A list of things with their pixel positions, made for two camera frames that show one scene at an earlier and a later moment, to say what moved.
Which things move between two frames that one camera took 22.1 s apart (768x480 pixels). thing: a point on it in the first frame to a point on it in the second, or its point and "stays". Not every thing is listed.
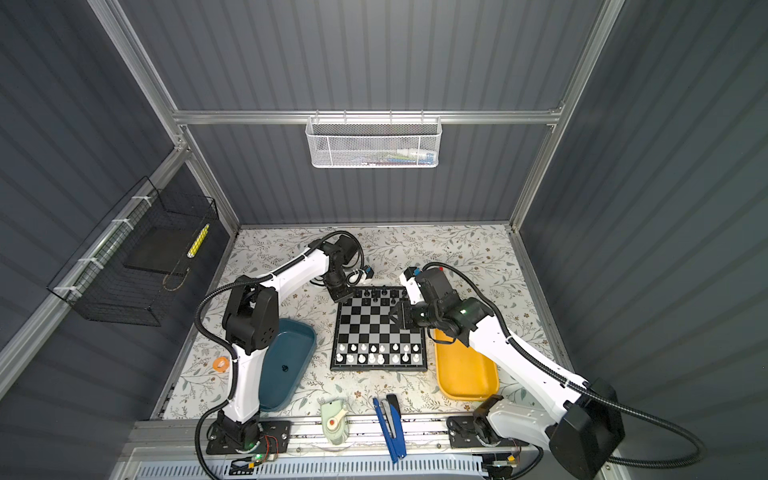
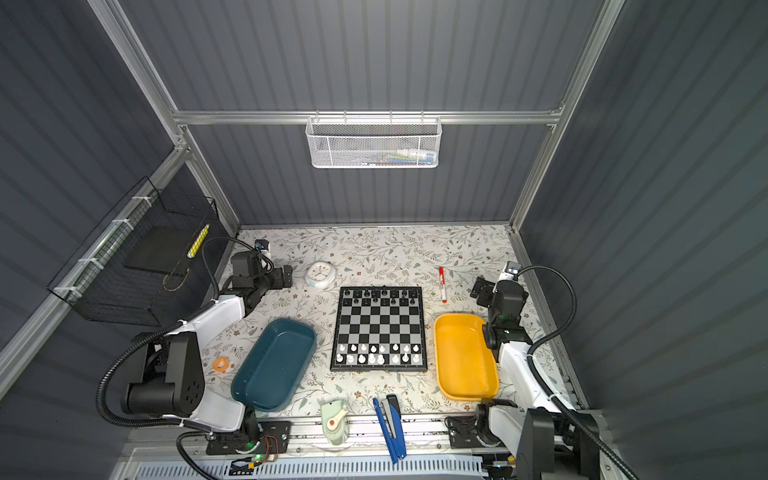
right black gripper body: x=417 y=315 to x=488 y=288
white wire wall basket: x=373 y=142 stays
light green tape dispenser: x=335 y=420 stays
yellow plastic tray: x=465 y=373 stays
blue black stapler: x=390 y=418 stays
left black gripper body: x=338 y=287 to x=275 y=281
